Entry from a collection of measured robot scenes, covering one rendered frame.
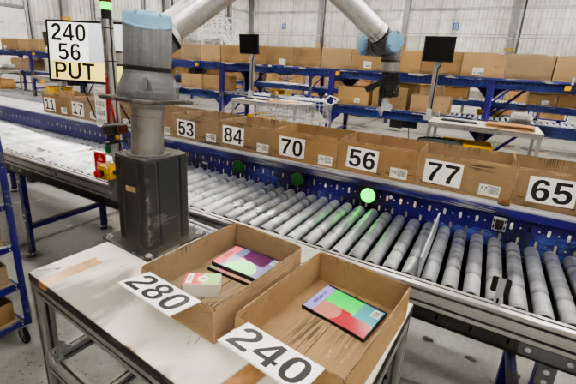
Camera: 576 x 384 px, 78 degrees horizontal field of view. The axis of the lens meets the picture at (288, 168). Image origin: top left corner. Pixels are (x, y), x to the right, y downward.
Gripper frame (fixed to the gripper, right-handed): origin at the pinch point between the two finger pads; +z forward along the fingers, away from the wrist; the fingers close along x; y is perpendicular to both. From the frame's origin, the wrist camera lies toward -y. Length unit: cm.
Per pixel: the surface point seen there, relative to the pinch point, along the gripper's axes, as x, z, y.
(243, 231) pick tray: -85, 36, -22
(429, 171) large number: -11.1, 22.6, 28.2
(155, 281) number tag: -125, 32, -21
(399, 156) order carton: -10.5, 17.7, 14.3
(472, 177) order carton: -11, 22, 46
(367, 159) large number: -10.3, 22.1, -0.9
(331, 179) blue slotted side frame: -12.7, 35.0, -17.8
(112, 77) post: -65, -11, -111
